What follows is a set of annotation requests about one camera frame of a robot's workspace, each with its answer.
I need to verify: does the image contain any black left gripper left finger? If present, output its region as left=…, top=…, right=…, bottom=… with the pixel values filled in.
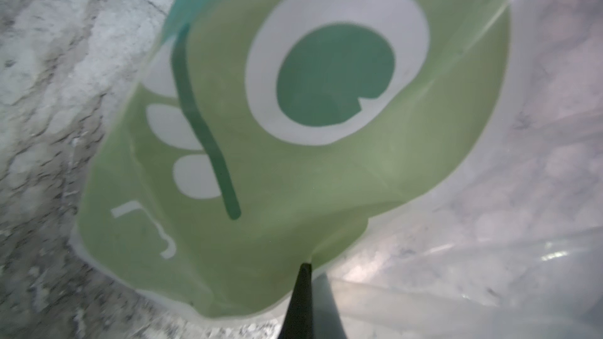
left=277, top=263, right=314, bottom=339

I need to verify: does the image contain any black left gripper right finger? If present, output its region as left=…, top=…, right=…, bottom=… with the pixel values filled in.
left=312, top=274, right=347, bottom=339

